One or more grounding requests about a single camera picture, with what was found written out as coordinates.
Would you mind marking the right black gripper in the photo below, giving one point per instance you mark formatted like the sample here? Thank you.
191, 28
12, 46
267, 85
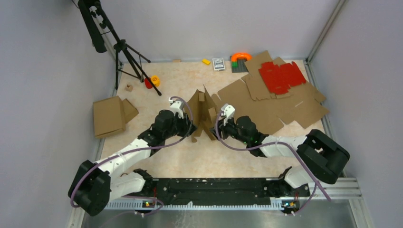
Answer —
222, 128

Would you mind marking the large brown cardboard sheet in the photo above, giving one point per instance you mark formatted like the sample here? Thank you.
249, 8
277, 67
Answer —
270, 115

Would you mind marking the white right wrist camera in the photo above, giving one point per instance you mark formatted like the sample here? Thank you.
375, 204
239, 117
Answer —
228, 112

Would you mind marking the red flat cardboard blank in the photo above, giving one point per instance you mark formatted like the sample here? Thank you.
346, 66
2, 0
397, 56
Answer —
279, 79

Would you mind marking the orange horseshoe toy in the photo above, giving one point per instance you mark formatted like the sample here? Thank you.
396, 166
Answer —
236, 56

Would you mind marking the playing card deck box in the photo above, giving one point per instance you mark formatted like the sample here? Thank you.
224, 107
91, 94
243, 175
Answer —
218, 64

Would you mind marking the folded brown cardboard box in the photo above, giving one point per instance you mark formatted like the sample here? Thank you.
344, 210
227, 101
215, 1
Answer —
111, 115

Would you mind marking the yellow small block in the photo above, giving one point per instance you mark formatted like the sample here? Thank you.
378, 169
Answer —
206, 61

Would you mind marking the grey lego base plate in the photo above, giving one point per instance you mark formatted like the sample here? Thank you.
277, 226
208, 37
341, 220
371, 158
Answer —
241, 67

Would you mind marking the black camera tripod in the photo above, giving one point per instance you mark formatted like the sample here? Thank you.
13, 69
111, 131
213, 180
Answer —
105, 39

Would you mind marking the yellow round toy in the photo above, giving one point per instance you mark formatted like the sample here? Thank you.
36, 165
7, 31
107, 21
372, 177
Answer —
155, 80

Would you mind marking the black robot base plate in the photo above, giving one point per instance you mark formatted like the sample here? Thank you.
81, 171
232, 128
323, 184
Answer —
224, 193

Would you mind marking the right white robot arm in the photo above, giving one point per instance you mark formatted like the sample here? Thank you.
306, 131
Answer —
321, 159

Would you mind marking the small brown cardboard blank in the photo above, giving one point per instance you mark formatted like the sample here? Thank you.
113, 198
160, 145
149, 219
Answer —
258, 90

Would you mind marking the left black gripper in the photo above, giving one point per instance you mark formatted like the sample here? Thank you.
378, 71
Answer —
185, 122

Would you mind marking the brown cardboard box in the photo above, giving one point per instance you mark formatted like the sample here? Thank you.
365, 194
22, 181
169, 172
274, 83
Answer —
204, 108
111, 115

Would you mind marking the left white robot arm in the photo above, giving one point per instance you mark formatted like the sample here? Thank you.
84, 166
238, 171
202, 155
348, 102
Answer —
96, 183

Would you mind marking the red round toy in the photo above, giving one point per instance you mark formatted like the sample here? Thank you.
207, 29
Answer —
148, 83

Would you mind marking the small wooden cube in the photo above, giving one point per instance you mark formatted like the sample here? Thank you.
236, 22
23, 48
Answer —
129, 87

